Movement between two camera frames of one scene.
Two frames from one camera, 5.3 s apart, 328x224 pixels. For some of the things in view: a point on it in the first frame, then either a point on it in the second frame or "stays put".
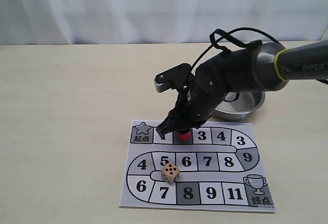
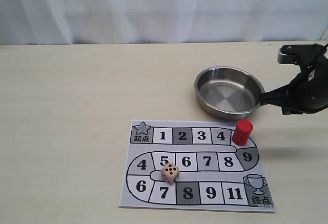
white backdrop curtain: x=159 y=11 stays put
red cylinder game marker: x=184 y=137 -> x=242 y=133
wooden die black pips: x=170 y=172 stays put
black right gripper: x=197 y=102 -> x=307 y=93
